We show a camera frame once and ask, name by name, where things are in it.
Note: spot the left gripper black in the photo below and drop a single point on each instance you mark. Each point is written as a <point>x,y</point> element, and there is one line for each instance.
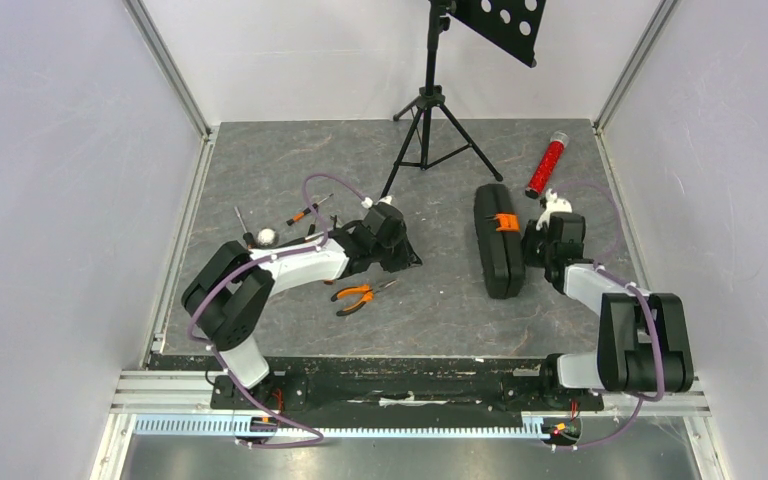
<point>407,258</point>

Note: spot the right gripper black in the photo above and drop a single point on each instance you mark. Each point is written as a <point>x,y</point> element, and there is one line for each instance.
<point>533,248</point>

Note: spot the black plastic tool case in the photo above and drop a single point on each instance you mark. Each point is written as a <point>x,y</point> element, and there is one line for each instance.
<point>499,239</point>

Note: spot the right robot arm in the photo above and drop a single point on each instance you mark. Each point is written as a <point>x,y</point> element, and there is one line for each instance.
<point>642,345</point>

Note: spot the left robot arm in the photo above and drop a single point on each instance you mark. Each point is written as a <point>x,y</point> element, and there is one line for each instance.
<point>227,297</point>

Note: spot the red glitter tube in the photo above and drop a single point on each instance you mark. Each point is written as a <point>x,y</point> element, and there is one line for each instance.
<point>540,179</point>

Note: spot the small orange-black precision screwdriver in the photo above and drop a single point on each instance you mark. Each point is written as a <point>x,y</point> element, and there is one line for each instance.
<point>307,210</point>

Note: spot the black music stand tripod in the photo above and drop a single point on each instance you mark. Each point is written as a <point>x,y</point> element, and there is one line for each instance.
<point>511,26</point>

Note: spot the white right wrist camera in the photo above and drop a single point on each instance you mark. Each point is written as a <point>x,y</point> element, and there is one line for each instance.
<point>552,203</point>

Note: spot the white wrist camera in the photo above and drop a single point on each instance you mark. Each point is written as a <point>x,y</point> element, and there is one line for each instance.
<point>552,203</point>
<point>386,200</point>

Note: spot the orange-handled pliers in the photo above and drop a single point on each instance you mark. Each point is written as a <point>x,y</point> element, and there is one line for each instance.
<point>364,294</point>

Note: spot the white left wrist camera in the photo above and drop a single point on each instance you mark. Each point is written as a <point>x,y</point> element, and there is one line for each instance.
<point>386,200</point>

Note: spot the claw hammer black handle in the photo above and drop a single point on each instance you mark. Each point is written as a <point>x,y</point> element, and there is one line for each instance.
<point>315,242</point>

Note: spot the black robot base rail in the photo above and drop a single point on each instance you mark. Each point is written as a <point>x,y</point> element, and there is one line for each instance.
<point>415,392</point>

